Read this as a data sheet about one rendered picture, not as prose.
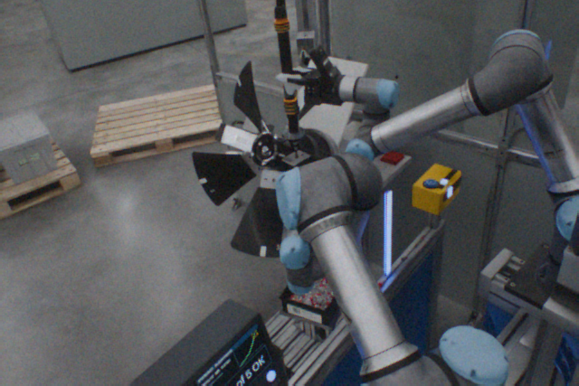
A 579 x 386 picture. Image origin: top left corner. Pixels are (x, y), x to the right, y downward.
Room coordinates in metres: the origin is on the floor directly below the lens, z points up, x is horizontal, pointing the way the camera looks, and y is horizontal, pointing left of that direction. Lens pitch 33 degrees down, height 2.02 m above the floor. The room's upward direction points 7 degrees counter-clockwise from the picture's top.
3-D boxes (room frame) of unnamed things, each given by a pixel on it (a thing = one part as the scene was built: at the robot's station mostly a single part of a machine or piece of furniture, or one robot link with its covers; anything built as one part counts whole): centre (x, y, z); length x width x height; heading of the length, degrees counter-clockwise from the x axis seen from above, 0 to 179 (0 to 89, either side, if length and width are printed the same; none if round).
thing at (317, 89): (1.28, -0.13, 1.46); 0.12 x 0.08 x 0.09; 55
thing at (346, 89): (1.24, -0.20, 1.47); 0.08 x 0.05 x 0.08; 145
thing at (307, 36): (1.97, -0.13, 1.37); 0.10 x 0.07 x 0.09; 170
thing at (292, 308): (1.09, -0.04, 0.85); 0.22 x 0.17 x 0.07; 149
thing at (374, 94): (1.19, -0.26, 1.46); 0.11 x 0.08 x 0.09; 55
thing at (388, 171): (1.82, -0.33, 0.85); 0.36 x 0.24 x 0.03; 45
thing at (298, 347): (1.59, -0.07, 0.04); 0.62 x 0.45 x 0.08; 135
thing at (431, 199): (1.30, -0.49, 1.02); 0.16 x 0.10 x 0.11; 135
